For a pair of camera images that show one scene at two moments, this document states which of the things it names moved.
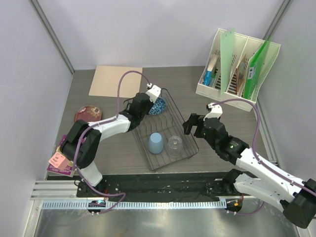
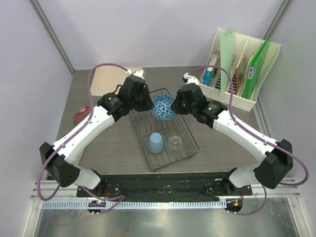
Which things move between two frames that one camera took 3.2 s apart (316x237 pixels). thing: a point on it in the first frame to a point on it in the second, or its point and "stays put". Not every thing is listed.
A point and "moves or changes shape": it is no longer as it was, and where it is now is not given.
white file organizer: [237, 68] stays put
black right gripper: [194, 120] to [176, 105]
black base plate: [194, 187] stays put
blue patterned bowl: [158, 107] moves or changes shape
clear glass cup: [175, 144] stays put
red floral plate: [88, 113] stays put
